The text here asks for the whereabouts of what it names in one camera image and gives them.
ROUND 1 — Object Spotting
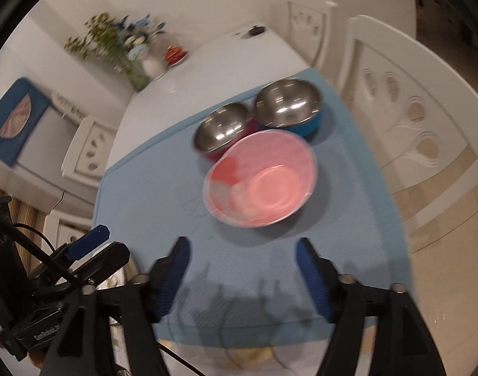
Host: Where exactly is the blue fridge cover cloth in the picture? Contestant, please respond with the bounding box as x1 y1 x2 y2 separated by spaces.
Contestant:
0 77 51 165

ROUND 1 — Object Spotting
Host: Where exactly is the white carved corner shelf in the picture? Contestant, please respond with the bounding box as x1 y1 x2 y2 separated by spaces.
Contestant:
51 90 88 120

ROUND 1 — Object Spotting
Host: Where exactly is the glass vase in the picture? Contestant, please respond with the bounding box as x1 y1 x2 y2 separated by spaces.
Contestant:
121 60 151 92

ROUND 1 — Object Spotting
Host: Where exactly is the steel bowl blue exterior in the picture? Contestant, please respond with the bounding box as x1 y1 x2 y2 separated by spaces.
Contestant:
254 79 324 142

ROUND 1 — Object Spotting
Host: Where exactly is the white refrigerator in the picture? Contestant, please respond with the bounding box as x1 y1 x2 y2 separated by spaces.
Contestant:
0 106 83 204

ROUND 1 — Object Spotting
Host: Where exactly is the pink polka dot bowl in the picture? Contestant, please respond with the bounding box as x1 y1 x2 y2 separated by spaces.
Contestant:
202 128 317 228

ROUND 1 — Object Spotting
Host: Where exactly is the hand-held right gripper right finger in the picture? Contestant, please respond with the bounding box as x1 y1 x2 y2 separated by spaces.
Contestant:
295 237 447 376

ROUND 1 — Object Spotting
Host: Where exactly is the white ceramic vase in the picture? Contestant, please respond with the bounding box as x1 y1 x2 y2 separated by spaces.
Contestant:
142 53 168 80

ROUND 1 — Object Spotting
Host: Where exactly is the white floral plate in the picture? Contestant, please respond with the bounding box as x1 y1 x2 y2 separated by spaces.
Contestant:
100 264 140 294

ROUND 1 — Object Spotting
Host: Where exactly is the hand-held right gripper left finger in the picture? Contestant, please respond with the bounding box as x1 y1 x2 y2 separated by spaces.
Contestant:
39 236 191 376

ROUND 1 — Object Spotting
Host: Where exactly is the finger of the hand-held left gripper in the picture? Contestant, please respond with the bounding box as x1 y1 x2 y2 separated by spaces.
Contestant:
47 224 110 272
72 242 130 287

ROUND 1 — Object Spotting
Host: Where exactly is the brown striped curtain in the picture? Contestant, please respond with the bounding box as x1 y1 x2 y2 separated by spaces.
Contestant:
0 180 47 243

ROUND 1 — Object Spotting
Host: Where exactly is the grey floral tablecloth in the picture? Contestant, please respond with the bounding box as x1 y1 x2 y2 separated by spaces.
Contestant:
157 321 381 376

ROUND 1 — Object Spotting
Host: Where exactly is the steel bowl pink exterior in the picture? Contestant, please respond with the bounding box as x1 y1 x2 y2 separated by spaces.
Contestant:
194 102 259 163

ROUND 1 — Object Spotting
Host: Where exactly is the white carved dining chair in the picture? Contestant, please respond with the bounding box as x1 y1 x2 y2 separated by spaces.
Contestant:
337 15 478 189
268 0 339 71
43 208 96 259
62 115 120 183

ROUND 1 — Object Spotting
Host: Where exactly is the green dried flower bunch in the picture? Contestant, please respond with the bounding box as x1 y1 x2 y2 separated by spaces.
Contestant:
64 13 126 75

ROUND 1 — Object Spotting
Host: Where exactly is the blue quilted table mat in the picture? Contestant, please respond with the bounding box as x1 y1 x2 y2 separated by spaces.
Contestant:
91 67 414 349

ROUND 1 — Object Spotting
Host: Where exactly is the black cable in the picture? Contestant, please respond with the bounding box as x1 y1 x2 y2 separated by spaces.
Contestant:
0 208 77 294
160 342 205 376

